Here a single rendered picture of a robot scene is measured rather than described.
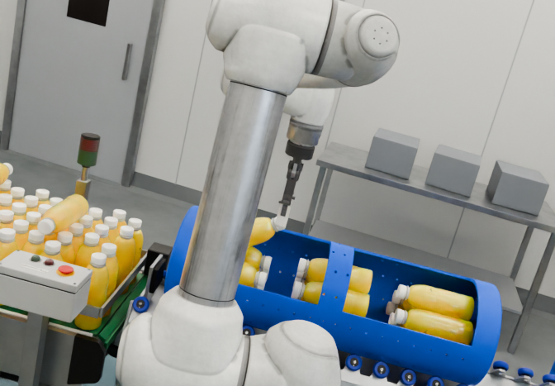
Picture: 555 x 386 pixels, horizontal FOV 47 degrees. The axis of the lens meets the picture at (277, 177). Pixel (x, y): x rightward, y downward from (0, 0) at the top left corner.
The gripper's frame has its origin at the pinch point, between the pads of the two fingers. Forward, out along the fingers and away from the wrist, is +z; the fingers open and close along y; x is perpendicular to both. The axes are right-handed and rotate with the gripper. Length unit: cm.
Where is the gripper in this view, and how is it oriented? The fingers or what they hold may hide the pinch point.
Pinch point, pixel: (283, 212)
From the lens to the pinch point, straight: 173.7
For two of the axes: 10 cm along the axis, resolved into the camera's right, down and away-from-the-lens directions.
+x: -9.7, -2.5, 0.4
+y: 1.1, -2.5, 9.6
